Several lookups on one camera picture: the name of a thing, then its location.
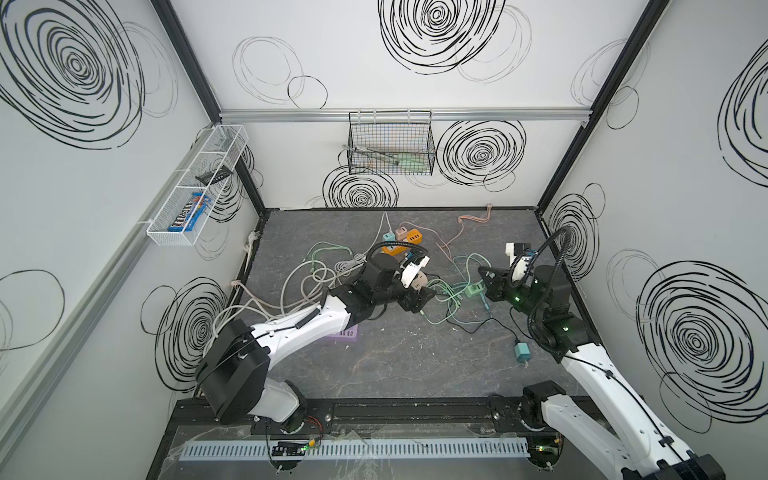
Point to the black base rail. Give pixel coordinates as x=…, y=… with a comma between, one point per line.
x=327, y=414

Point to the metal tongs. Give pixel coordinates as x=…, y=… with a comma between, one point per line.
x=373, y=154

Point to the round pink power strip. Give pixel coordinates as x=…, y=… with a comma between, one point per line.
x=420, y=281

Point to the green cloth in basket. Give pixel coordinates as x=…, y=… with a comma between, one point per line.
x=413, y=164

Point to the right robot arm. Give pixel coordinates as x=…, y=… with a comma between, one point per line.
x=632, y=442

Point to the aluminium wall rail back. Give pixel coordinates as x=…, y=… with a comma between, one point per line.
x=241, y=116

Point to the black wire basket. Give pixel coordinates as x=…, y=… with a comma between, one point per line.
x=389, y=136

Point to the white wire shelf basket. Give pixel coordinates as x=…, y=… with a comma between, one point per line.
x=218, y=145

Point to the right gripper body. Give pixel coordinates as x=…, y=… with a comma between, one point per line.
x=494, y=285

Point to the blue candy pack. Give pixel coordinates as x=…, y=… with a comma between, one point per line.
x=186, y=219

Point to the white slotted cable duct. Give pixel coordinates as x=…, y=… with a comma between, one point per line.
x=351, y=449

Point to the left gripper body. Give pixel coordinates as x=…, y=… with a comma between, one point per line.
x=411, y=297

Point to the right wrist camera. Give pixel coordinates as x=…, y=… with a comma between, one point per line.
x=520, y=255

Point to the black remote control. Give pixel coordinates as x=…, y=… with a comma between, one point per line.
x=214, y=176

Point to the aluminium wall rail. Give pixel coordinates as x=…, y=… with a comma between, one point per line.
x=241, y=116
x=64, y=214

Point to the aluminium wall rail left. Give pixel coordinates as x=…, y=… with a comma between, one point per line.
x=64, y=214

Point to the purple power strip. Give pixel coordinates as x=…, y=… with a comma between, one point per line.
x=349, y=335

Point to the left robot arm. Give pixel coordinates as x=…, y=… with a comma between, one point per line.
x=234, y=373

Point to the orange power strip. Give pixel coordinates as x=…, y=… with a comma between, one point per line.
x=413, y=236

